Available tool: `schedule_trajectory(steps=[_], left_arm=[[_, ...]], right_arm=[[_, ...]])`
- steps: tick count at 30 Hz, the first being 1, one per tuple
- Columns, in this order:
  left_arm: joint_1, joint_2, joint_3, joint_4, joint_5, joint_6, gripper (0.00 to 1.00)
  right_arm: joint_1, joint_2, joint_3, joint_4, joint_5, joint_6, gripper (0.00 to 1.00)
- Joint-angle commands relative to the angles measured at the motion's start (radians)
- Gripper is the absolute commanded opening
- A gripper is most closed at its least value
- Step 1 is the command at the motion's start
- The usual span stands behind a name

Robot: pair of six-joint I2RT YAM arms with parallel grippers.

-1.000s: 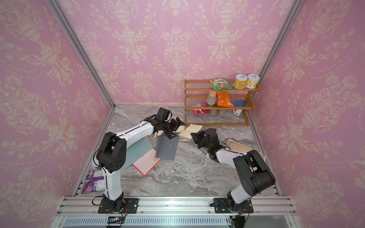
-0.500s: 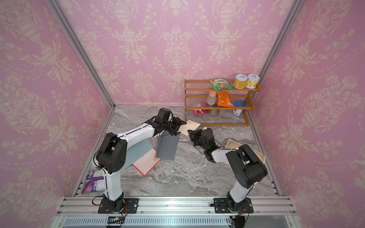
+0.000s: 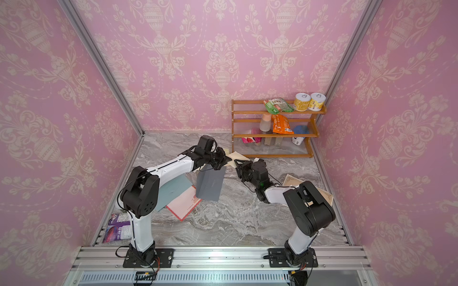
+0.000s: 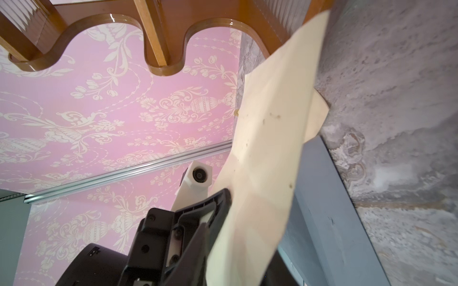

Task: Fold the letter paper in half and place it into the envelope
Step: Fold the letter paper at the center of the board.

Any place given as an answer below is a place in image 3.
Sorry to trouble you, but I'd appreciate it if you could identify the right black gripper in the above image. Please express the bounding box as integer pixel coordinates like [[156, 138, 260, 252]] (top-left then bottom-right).
[[235, 158, 262, 191]]

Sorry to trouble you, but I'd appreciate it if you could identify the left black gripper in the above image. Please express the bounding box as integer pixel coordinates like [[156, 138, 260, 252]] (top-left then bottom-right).
[[204, 147, 234, 170]]

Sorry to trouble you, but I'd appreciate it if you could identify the cream letter paper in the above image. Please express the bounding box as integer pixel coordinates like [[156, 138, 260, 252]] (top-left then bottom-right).
[[223, 148, 249, 169]]

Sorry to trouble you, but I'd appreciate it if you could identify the grey envelope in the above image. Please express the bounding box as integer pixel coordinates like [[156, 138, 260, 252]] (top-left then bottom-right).
[[196, 164, 226, 202]]

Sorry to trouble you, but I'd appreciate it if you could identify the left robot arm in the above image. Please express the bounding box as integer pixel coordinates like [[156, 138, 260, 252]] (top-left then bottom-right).
[[118, 135, 231, 261]]

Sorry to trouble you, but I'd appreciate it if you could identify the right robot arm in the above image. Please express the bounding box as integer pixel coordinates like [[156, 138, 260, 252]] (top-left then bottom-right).
[[235, 159, 336, 267]]

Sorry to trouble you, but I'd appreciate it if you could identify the tan bordered certificate paper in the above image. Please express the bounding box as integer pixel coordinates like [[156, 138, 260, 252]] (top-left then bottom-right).
[[282, 174, 333, 206]]

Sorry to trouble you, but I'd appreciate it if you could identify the teal green envelope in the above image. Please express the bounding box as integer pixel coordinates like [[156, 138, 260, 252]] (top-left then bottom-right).
[[154, 175, 193, 212]]

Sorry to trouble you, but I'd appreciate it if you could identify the magenta pink item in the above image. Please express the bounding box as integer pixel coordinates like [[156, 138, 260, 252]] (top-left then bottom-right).
[[242, 128, 262, 145]]

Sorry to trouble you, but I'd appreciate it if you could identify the wooden three-tier shelf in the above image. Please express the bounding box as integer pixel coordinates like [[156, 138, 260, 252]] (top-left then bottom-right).
[[231, 100, 328, 158]]

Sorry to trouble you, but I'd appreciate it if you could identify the pink beige bottle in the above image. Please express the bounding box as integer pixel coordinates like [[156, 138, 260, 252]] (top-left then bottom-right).
[[260, 113, 272, 132]]

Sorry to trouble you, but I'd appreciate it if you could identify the orange snack bag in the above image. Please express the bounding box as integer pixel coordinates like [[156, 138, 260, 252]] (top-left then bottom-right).
[[272, 114, 294, 135]]

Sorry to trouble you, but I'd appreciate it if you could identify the white cup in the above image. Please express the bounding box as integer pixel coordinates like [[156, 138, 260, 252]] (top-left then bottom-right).
[[292, 137, 305, 146]]

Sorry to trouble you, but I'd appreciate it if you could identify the red bordered pink card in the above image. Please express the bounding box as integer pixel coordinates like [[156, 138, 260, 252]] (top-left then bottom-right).
[[166, 186, 202, 221]]

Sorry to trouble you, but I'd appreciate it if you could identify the blue cloth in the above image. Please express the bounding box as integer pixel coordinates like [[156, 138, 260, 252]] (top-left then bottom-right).
[[293, 125, 310, 135]]

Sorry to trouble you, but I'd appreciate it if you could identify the green snack packet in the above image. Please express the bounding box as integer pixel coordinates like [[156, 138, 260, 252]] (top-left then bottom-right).
[[264, 98, 295, 115]]

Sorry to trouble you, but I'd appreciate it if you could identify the yellow can left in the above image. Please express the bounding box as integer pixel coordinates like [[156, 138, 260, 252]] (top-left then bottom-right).
[[293, 92, 311, 112]]

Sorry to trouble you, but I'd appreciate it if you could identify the yellow can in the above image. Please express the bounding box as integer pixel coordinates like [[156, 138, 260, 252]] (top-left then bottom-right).
[[308, 92, 326, 112], [293, 92, 311, 112]]

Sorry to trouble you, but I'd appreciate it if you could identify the yellow can right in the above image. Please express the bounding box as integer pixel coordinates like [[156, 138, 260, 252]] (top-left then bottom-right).
[[308, 92, 326, 112]]

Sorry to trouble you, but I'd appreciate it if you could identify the purple snack bag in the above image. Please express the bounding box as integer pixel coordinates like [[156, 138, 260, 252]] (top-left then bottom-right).
[[103, 213, 133, 243]]

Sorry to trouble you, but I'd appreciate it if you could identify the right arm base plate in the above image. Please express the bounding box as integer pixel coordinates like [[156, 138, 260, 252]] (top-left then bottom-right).
[[263, 248, 318, 268]]

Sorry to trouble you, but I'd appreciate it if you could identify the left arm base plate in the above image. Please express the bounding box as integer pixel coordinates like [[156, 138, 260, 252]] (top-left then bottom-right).
[[123, 247, 175, 269]]

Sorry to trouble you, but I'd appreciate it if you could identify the aluminium front rail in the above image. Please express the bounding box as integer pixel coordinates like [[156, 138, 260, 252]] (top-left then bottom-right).
[[64, 245, 377, 286]]

